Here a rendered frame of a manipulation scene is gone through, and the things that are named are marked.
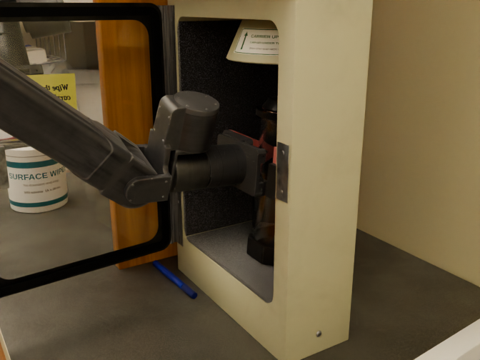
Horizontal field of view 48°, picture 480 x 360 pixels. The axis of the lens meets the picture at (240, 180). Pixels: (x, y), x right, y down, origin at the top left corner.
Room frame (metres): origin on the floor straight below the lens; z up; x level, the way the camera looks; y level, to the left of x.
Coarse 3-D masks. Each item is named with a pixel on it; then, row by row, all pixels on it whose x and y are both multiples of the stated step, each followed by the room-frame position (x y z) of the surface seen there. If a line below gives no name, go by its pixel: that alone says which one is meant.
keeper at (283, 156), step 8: (280, 144) 0.60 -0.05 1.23; (280, 152) 0.60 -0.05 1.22; (288, 152) 0.59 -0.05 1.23; (280, 160) 0.60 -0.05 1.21; (288, 160) 0.59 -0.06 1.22; (280, 168) 0.60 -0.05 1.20; (288, 168) 0.59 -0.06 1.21; (280, 176) 0.60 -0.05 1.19; (288, 176) 0.59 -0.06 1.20; (280, 184) 0.60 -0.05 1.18; (280, 192) 0.60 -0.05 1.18
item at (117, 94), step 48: (0, 48) 0.70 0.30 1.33; (48, 48) 0.73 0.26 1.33; (96, 48) 0.77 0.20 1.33; (144, 48) 0.82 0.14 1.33; (96, 96) 0.77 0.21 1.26; (144, 96) 0.82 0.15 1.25; (0, 144) 0.69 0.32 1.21; (0, 192) 0.68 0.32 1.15; (48, 192) 0.72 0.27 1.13; (96, 192) 0.76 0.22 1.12; (0, 240) 0.68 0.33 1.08; (48, 240) 0.72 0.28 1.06; (96, 240) 0.76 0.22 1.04; (144, 240) 0.81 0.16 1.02
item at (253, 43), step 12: (240, 24) 0.75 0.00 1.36; (252, 24) 0.71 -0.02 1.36; (264, 24) 0.70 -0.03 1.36; (240, 36) 0.72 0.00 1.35; (252, 36) 0.70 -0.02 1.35; (264, 36) 0.69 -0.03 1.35; (276, 36) 0.69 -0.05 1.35; (240, 48) 0.71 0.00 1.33; (252, 48) 0.69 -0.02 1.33; (264, 48) 0.68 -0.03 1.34; (276, 48) 0.68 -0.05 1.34; (240, 60) 0.70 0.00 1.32; (252, 60) 0.69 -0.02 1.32; (264, 60) 0.68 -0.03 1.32; (276, 60) 0.67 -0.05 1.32
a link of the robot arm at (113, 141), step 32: (0, 64) 0.51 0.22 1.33; (0, 96) 0.50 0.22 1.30; (32, 96) 0.52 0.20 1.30; (0, 128) 0.51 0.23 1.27; (32, 128) 0.52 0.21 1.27; (64, 128) 0.54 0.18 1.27; (96, 128) 0.57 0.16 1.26; (64, 160) 0.55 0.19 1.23; (96, 160) 0.56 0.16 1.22; (128, 160) 0.58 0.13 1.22
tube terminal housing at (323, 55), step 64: (192, 0) 0.78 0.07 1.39; (256, 0) 0.65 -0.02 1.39; (320, 0) 0.60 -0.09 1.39; (320, 64) 0.60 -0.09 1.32; (320, 128) 0.61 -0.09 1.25; (320, 192) 0.61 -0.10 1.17; (192, 256) 0.81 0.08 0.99; (320, 256) 0.61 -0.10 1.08; (256, 320) 0.64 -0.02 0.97; (320, 320) 0.61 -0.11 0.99
